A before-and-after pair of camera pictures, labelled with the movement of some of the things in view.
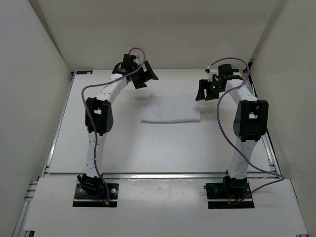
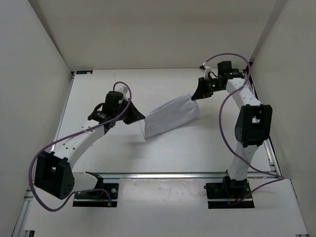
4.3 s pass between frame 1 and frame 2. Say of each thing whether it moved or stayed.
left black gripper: moved
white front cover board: stayed
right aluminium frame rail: stayed
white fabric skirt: moved
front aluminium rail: stayed
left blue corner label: stayed
